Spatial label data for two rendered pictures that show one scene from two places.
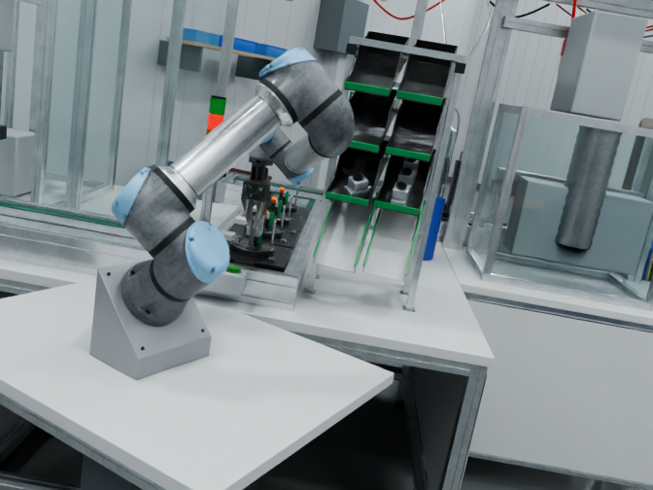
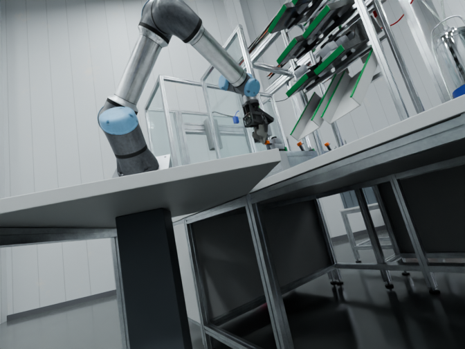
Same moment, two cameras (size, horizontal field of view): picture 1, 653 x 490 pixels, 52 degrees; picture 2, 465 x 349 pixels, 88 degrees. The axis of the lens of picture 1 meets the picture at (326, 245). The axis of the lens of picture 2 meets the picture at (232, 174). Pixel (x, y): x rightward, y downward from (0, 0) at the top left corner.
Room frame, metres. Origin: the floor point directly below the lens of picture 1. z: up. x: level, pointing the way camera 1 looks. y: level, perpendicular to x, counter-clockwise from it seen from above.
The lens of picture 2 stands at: (1.18, -0.56, 0.72)
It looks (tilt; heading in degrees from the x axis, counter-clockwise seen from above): 12 degrees up; 54
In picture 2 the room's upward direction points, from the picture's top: 12 degrees counter-clockwise
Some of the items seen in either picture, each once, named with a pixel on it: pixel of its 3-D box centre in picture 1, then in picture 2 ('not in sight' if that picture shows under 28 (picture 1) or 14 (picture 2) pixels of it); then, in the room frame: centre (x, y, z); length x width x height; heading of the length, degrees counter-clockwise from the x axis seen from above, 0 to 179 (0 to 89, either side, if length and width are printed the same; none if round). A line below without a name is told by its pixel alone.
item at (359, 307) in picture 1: (266, 254); (340, 179); (2.49, 0.22, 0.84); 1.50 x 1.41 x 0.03; 89
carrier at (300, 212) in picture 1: (282, 198); not in sight; (2.79, 0.22, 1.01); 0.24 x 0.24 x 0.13; 89
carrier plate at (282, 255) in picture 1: (251, 253); not in sight; (2.04, 0.23, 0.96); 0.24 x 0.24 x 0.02; 89
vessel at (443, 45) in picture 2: (436, 150); (457, 51); (2.83, -0.38, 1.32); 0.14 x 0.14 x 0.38
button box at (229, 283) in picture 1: (208, 276); not in sight; (1.83, 0.32, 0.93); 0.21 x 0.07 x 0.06; 89
